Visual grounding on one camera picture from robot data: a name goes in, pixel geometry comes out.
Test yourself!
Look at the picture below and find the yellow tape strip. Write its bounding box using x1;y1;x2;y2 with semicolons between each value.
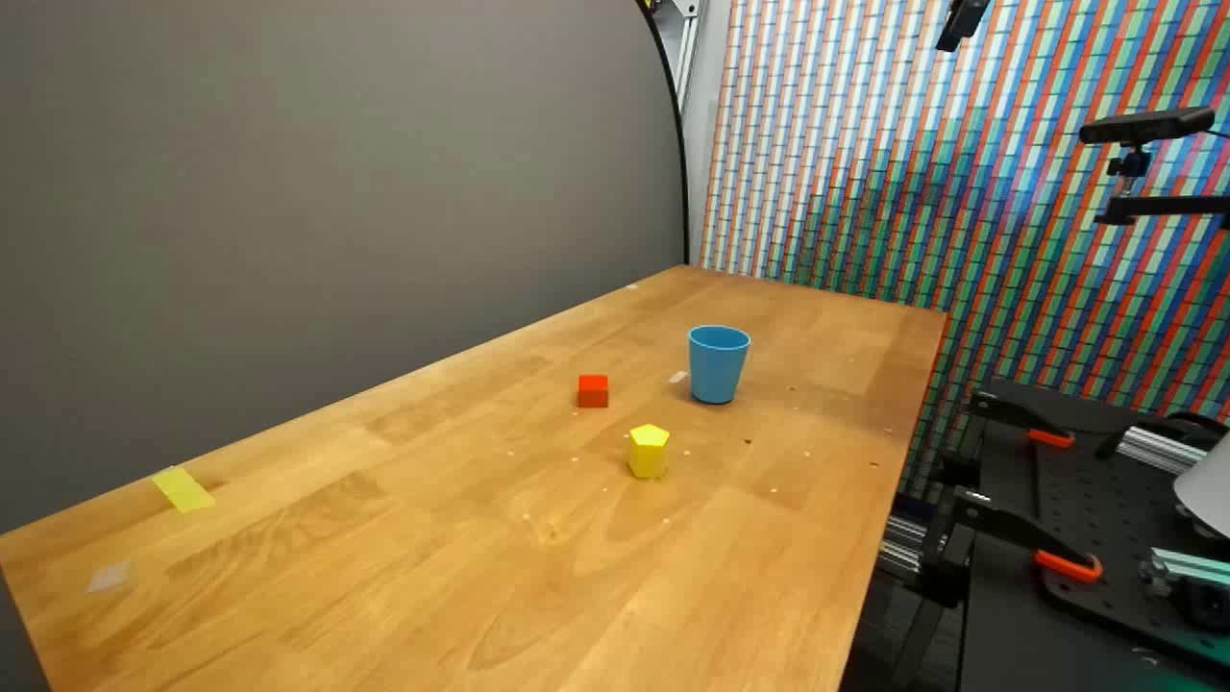
149;467;221;521

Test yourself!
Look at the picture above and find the yellow block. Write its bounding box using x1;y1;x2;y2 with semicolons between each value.
622;424;675;483

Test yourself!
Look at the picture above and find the silver aluminium extrusion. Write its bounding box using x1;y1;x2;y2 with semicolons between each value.
1116;424;1216;480
1147;542;1230;600

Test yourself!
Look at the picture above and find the black camera on mount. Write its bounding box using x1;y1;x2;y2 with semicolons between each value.
1076;105;1219;185

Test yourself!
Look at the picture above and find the translucent tape patch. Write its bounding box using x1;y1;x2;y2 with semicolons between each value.
84;556;140;600

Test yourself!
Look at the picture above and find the black clamp orange handle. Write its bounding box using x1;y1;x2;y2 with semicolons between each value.
964;390;1082;458
942;483;1107;594

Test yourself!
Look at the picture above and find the black curved cable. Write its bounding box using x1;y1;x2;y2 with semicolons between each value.
633;0;697;269

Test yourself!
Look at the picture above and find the black mount bar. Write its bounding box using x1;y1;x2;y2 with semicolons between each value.
1091;190;1230;236

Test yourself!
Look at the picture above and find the black perforated mounting board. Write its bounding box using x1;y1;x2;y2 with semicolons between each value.
848;382;1230;692

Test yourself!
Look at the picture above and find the black overhead device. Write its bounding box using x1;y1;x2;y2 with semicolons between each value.
934;0;997;57

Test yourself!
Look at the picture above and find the blue plastic cup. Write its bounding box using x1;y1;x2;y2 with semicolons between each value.
688;323;757;407

